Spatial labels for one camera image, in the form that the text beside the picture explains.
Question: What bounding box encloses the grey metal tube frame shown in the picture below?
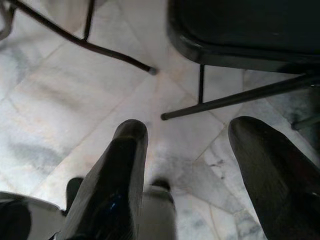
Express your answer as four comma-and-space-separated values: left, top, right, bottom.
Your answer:
0, 0, 17, 41

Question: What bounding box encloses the robot grey foot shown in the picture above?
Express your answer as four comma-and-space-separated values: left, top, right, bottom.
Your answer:
140, 178, 178, 240

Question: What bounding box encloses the black folding chair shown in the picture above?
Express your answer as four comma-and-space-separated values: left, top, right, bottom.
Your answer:
161, 0, 320, 131

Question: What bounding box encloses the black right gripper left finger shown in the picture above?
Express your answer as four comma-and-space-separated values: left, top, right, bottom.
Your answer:
61, 119, 149, 240

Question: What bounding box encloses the brown metal chair frame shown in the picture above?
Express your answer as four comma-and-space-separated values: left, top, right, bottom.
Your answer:
9, 0, 159, 76

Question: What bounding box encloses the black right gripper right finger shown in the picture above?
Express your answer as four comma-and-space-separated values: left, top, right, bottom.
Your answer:
228, 116, 320, 240

